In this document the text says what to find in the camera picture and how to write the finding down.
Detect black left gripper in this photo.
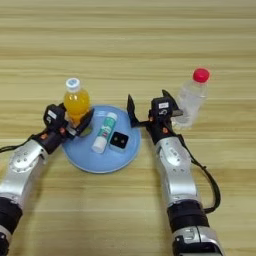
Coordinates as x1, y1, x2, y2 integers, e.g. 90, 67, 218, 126
31, 103, 95, 154

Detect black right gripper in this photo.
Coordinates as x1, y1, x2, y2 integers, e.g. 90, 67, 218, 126
127, 89, 184, 144

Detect orange juice bottle white cap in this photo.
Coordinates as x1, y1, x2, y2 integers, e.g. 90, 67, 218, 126
63, 77, 92, 126

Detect green white glue stick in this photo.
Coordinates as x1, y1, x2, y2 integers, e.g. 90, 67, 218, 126
91, 112, 119, 154

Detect small black cube two dots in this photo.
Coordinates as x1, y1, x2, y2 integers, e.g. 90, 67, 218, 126
109, 131, 130, 151

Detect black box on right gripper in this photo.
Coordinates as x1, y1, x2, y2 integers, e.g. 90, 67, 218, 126
150, 97, 174, 119

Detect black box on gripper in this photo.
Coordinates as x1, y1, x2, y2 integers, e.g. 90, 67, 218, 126
43, 103, 66, 131
150, 97, 174, 119

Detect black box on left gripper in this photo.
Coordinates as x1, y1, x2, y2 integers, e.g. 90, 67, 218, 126
43, 103, 66, 131

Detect clear plastic bottle red cap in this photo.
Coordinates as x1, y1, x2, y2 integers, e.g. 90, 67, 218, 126
171, 67, 211, 131

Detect blue round plate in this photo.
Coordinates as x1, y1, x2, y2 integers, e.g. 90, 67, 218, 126
61, 104, 142, 174

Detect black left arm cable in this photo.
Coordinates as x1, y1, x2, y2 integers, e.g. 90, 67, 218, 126
0, 134, 36, 154

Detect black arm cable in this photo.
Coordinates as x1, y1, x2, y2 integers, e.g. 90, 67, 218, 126
178, 133, 222, 214
0, 134, 36, 154

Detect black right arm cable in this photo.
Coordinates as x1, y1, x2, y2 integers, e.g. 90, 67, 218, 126
178, 133, 222, 214

